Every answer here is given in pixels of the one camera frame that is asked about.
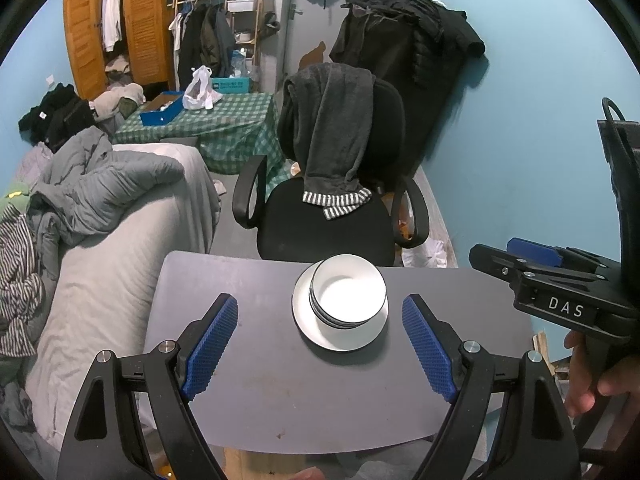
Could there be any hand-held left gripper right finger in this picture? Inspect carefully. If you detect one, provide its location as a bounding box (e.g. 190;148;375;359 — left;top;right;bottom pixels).
401;294;583;480

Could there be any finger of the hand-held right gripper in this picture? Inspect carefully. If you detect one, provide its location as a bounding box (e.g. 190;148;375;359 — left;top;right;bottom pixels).
469;243;540;289
506;238;621;277

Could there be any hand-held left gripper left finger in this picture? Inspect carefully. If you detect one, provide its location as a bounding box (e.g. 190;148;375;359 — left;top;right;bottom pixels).
56;294;240;480

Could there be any white bowl dark rim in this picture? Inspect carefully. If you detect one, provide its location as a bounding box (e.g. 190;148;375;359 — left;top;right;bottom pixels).
309;292;389;327
309;255;388;323
311;300;389;331

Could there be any large white plate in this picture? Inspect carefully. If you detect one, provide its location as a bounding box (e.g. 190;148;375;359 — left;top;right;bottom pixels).
292;264;390;352

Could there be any person's right hand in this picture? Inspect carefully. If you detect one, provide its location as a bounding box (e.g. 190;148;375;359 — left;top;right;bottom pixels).
564;332;640;418

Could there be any tied white plastic bag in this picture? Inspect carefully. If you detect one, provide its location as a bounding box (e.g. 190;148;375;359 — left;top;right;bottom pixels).
402;240;448;268

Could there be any grey bed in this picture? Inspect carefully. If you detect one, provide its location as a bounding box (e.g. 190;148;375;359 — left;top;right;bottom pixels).
25;142;221;451

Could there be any black office chair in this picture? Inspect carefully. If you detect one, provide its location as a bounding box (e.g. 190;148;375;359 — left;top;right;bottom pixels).
232;62;431;266

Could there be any grey duvet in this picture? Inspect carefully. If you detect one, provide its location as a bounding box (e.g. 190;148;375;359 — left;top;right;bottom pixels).
30;127;186;248

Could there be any striped cloth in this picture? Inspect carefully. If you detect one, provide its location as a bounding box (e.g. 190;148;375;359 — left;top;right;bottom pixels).
0;205;43;358

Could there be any grey hooded sweater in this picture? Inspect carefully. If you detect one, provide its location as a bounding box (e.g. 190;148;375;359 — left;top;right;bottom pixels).
277;62;376;221

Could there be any pile of black coats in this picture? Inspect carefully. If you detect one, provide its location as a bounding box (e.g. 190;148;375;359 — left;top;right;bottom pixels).
330;0;486;176

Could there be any green checked tablecloth table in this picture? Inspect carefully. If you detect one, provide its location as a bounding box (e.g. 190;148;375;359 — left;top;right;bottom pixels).
112;92;281;196

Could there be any blue open box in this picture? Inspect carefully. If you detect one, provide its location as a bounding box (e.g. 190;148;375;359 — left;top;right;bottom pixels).
140;91;185;127

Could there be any green soft toy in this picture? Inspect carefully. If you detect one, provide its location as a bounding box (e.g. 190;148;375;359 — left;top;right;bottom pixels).
0;180;31;221

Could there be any pile of light clothes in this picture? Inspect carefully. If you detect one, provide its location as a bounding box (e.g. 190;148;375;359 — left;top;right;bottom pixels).
92;82;146;121

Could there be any pile of black clothes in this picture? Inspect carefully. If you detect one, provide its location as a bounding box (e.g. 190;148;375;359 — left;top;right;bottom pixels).
19;82;96;153

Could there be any grey door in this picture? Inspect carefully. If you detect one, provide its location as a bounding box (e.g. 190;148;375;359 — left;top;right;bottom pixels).
277;0;388;91

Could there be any rack of dark clothes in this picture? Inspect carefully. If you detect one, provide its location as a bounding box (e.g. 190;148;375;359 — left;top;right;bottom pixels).
170;0;236;86

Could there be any wooden louvred wardrobe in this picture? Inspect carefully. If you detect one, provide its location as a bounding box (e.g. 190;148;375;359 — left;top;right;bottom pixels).
62;0;176;101

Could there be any wooden shelf unit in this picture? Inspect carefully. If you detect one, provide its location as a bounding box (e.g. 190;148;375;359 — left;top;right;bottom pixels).
225;0;263;81

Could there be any white hanging shirt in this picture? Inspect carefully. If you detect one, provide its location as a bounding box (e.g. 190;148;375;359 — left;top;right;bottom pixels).
102;0;123;53

